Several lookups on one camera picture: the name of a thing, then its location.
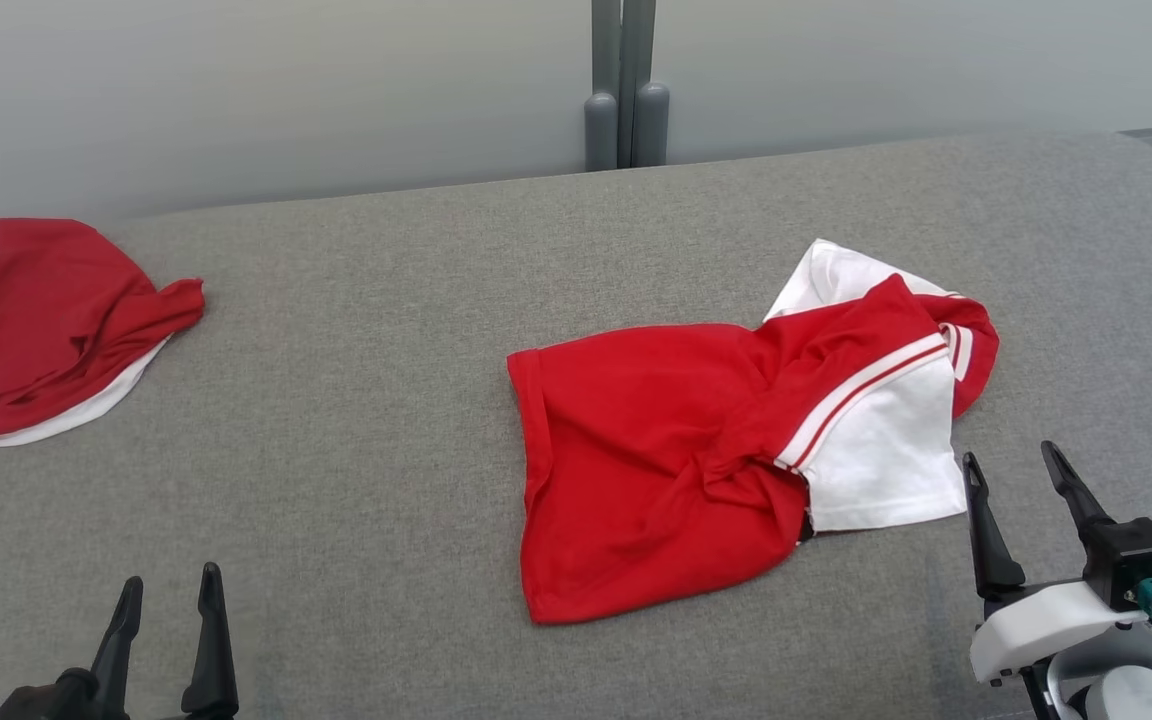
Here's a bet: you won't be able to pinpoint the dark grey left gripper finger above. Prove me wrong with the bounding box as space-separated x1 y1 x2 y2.
90 576 145 717
181 562 240 719

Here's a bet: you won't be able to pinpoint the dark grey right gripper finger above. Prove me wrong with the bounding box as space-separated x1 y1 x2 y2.
1041 441 1117 547
962 452 1027 602

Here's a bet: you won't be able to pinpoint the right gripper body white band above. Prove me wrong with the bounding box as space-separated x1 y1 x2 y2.
969 580 1152 691

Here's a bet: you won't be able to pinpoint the red shorts with white stripe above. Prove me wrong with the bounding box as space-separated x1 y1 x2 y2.
0 217 207 448

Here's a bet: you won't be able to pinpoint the red shirt with white sleeves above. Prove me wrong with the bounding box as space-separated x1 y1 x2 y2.
507 238 1001 627

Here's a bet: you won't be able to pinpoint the grey metal partition post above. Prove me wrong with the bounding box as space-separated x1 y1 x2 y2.
583 0 671 173

